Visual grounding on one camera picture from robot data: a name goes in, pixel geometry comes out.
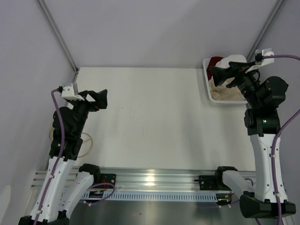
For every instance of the white bucket hat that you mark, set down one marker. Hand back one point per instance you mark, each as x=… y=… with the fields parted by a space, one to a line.
x=224 y=63

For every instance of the left aluminium frame post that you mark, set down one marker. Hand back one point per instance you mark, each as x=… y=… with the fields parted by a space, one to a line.
x=56 y=33

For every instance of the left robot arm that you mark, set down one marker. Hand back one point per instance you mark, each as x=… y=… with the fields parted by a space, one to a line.
x=55 y=205

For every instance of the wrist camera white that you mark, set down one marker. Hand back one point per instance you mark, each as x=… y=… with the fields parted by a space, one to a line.
x=70 y=92
x=261 y=59

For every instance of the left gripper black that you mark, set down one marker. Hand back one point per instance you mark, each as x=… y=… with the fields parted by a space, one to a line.
x=101 y=101

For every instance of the slotted cable duct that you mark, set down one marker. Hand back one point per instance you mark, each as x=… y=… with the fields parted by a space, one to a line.
x=150 y=196

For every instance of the aluminium mounting rail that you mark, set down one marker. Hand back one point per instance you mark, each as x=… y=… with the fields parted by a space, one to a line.
x=155 y=180

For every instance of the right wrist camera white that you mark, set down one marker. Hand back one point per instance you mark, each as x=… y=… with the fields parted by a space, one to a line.
x=261 y=59

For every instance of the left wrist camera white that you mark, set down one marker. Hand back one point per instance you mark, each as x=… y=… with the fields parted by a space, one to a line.
x=70 y=92

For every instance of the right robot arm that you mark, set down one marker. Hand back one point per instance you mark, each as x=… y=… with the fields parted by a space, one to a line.
x=267 y=198

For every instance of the aluminium frame post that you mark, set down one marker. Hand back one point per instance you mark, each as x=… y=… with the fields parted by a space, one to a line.
x=56 y=33
x=266 y=26

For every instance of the white plastic basket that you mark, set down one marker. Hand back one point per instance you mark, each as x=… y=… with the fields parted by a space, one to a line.
x=205 y=64

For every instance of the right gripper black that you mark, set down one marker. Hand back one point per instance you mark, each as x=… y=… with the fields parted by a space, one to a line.
x=220 y=75

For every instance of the red bucket hat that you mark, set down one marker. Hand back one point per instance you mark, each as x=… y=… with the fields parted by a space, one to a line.
x=213 y=61

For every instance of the right aluminium frame post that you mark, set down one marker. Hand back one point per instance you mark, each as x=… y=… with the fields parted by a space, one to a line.
x=266 y=26

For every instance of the beige bucket hat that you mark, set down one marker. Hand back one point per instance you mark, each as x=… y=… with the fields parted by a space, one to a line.
x=222 y=93

